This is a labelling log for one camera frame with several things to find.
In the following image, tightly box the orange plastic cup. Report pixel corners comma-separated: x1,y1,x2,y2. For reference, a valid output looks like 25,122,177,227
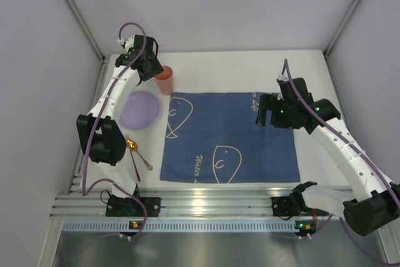
155,66,174,96

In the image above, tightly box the purple plastic plate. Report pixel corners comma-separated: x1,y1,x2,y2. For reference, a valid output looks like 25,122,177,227
119,91,160,130

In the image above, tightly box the blue embroidered cloth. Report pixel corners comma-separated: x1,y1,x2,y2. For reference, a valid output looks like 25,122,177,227
160,92,300,184

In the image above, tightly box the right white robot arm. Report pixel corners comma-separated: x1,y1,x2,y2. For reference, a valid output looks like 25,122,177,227
256,77,399,236

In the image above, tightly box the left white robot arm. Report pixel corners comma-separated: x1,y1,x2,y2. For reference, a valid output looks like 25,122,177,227
76,34,163,208

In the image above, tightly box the gold spoon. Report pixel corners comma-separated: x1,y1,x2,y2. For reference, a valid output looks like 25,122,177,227
126,138,153,171

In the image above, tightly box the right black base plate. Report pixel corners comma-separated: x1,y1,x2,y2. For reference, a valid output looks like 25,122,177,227
271,196,309,219

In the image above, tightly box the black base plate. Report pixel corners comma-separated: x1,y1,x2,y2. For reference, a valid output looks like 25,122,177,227
105,195,161,217
271,196,309,219

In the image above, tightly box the aluminium mounting rail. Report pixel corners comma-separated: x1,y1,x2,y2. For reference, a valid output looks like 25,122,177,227
50,187,291,219

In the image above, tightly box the left aluminium corner post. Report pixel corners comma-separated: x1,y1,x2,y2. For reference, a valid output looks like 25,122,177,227
63,0,106,61

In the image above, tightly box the aluminium corner post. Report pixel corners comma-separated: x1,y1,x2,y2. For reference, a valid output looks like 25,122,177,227
322,0,363,59
63,0,106,61

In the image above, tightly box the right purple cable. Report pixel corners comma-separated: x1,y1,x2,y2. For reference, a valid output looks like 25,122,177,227
281,59,400,264

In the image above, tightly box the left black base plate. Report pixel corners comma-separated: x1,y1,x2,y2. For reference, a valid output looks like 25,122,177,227
105,195,161,217

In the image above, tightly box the right aluminium corner post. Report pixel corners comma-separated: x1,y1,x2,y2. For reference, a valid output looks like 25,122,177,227
322,0,363,59

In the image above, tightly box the slotted cable duct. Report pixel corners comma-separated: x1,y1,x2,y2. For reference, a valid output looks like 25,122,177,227
62,219,316,233

